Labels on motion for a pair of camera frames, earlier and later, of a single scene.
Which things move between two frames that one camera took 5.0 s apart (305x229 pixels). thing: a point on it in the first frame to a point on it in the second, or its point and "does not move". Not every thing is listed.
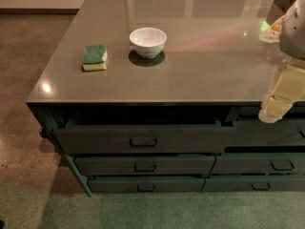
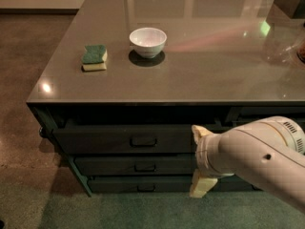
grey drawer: (146, 184) does not move
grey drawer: (146, 165) does not move
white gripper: (294, 37) to (205, 157)
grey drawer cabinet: (150, 92) does not move
